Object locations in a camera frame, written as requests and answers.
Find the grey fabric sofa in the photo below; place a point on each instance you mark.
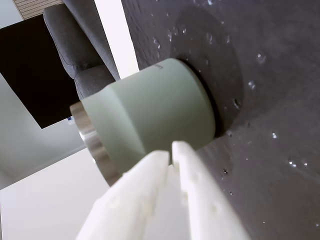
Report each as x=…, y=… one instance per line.
x=75, y=45

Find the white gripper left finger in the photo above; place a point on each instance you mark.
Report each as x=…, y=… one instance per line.
x=130, y=200

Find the pale green steel-rimmed mug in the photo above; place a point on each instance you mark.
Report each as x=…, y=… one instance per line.
x=155, y=107

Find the black flat screen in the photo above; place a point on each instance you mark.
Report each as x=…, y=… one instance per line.
x=32, y=70

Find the wooden slatted panel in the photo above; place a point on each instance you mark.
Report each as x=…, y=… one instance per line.
x=37, y=7

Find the black table mat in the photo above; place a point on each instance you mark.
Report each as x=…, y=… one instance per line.
x=275, y=120

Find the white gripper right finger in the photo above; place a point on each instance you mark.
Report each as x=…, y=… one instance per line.
x=200, y=190

